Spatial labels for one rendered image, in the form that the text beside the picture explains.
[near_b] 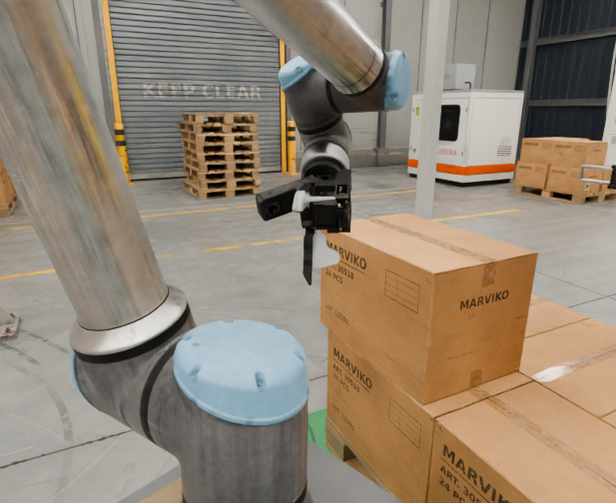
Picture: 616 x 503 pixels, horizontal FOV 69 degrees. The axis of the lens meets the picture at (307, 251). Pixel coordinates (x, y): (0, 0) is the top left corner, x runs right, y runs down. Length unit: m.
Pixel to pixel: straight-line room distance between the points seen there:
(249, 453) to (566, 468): 0.94
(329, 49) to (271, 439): 0.48
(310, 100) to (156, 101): 8.97
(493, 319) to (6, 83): 1.26
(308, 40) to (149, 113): 9.13
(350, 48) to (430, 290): 0.72
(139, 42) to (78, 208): 9.29
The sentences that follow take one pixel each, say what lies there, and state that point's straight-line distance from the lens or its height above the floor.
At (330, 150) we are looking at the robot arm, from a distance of 0.82.
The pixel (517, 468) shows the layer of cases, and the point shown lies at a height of 0.54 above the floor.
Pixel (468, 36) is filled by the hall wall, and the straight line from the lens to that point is 13.72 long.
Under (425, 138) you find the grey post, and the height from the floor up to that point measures 1.11.
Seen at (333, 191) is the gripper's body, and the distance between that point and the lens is 0.75.
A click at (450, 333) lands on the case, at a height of 0.75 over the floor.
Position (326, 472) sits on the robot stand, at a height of 0.75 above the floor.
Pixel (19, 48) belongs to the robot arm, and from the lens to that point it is 0.51.
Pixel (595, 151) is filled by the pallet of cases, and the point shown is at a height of 0.77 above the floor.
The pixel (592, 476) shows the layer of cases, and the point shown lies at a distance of 1.32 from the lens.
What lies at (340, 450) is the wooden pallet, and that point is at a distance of 1.94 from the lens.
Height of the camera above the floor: 1.34
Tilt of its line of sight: 17 degrees down
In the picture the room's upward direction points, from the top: straight up
